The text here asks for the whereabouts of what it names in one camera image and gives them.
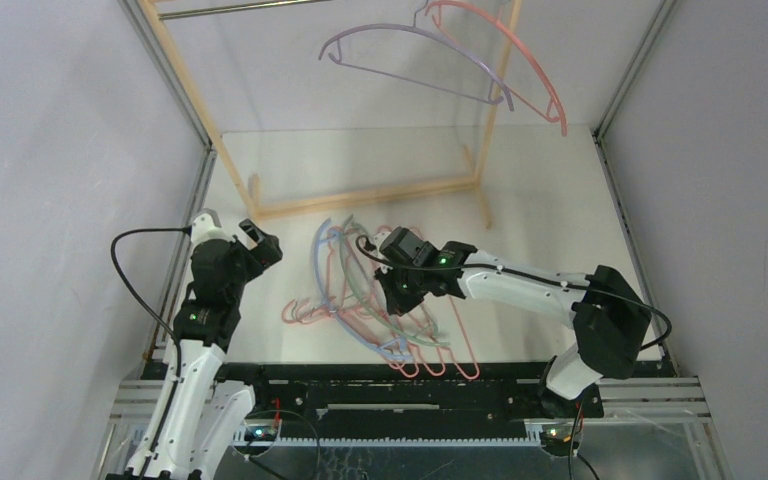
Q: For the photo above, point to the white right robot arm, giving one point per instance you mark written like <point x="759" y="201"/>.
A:
<point x="608" y="319"/>

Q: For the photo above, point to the wooden hanger rack frame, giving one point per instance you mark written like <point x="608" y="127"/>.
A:
<point x="296" y="138"/>

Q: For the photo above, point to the metal hanging rod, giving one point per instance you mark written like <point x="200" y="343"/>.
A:
<point x="236" y="8"/>

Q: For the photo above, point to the purple plastic hanger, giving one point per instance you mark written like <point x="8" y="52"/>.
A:
<point x="411" y="53"/>

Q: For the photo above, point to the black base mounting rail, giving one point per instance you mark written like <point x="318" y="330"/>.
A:
<point x="371" y="403"/>

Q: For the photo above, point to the blue plastic hanger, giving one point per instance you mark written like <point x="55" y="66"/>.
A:
<point x="331" y="305"/>

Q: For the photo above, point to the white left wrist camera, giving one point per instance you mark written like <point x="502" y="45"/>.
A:
<point x="206" y="226"/>

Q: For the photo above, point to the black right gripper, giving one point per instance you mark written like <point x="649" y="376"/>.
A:
<point x="396" y="292"/>

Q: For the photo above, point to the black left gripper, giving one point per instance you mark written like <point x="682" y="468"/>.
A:
<point x="262" y="255"/>

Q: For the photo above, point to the pink hanger on rod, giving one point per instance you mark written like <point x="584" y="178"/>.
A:
<point x="504" y="22"/>

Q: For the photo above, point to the green plastic hanger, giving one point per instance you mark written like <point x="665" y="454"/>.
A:
<point x="368" y="296"/>

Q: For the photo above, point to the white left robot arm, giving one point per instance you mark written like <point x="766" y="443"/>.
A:
<point x="191" y="427"/>

